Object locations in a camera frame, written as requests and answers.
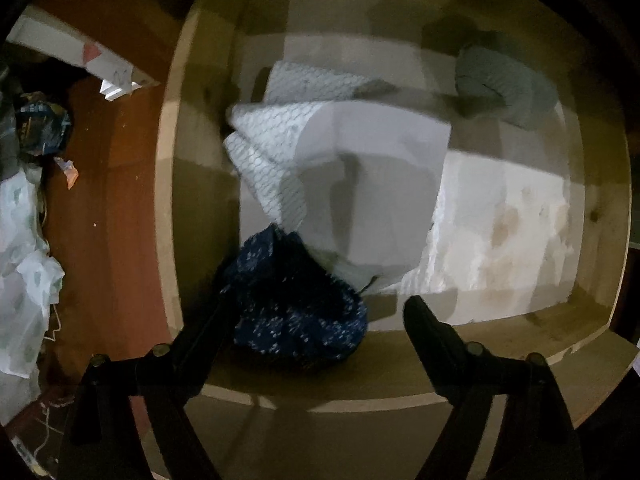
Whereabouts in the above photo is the white mesh patterned cloth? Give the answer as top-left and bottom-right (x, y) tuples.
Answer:
(264, 60), (398, 106)
(222, 100), (451, 286)

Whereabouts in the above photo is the wooden drawer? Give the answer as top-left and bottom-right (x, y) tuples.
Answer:
(135, 0), (640, 480)

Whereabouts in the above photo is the white paper scrap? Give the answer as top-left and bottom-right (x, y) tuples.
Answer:
(5, 12), (161, 103)

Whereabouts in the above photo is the blue patterned underwear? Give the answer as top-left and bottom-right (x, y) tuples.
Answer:
(219, 223), (370, 368)

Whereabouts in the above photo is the white plastic bag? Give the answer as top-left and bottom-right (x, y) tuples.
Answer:
(0, 165), (66, 378)

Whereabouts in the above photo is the grey underwear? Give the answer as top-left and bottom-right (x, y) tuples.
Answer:
(454, 45), (558, 130)

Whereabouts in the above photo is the blue snack packet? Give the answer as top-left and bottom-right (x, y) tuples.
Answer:
(15, 91), (72, 156)

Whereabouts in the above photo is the orange wrapper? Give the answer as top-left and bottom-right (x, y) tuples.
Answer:
(54, 156), (80, 190)

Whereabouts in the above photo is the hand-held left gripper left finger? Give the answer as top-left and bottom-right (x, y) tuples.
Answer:
(57, 287), (243, 480)

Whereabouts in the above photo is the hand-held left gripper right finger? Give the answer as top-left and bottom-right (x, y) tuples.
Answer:
(402, 295), (587, 480)

